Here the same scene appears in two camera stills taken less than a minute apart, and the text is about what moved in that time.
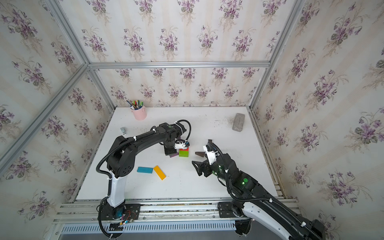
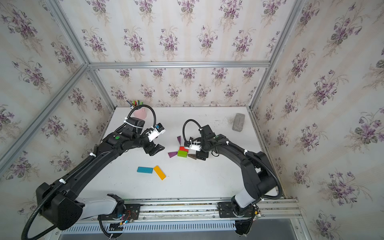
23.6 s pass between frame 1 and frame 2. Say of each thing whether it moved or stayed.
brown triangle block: moved
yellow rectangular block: stayed
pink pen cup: stayed
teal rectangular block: stayed
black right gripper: moved
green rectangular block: stayed
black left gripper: moved
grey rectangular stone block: stayed
